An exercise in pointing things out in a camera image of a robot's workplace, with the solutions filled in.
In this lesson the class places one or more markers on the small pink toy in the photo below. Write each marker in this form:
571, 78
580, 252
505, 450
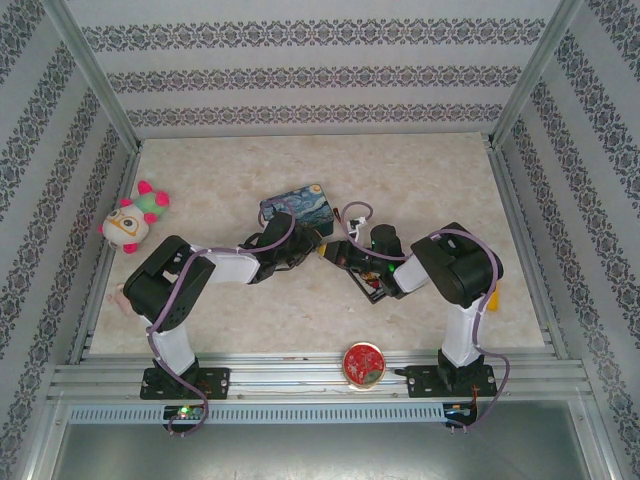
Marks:
120, 300

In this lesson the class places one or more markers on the black flat box with print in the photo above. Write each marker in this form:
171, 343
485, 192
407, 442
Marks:
372, 295

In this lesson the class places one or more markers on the yellow block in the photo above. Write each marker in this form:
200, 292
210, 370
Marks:
495, 304

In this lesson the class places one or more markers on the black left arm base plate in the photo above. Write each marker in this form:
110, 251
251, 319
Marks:
215, 382

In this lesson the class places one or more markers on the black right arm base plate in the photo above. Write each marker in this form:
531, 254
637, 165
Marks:
422, 382

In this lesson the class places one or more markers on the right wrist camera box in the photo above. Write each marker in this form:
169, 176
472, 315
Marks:
357, 227

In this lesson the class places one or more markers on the white plush toy with glasses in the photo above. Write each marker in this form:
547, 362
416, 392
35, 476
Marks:
125, 225

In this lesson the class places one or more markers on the circuit board with green light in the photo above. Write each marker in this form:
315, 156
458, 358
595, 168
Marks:
184, 412

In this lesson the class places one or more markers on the aluminium mounting rail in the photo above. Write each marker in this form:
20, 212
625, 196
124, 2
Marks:
290, 375

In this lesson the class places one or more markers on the red round tin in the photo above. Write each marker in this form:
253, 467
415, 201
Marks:
363, 365

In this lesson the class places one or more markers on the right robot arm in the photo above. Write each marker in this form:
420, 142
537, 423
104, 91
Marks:
460, 330

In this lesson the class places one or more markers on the aluminium frame post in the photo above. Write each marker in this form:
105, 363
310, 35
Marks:
90, 70
535, 70

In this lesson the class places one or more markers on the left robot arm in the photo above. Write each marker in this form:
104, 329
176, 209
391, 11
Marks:
230, 267

